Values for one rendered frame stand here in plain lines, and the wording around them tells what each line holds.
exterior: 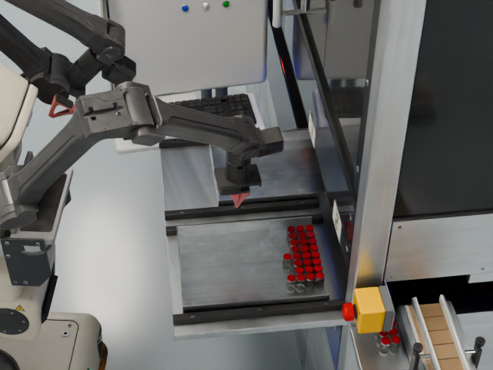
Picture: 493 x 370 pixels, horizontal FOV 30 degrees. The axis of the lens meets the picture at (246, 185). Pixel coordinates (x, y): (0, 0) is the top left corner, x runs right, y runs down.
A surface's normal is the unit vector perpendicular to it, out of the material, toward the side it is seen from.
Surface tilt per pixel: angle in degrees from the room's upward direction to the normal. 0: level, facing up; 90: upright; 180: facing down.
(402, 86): 90
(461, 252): 90
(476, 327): 90
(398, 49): 90
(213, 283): 0
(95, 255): 0
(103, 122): 29
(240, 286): 0
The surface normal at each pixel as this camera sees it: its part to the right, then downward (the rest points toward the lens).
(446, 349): 0.00, -0.73
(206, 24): 0.20, 0.66
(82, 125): -0.73, 0.06
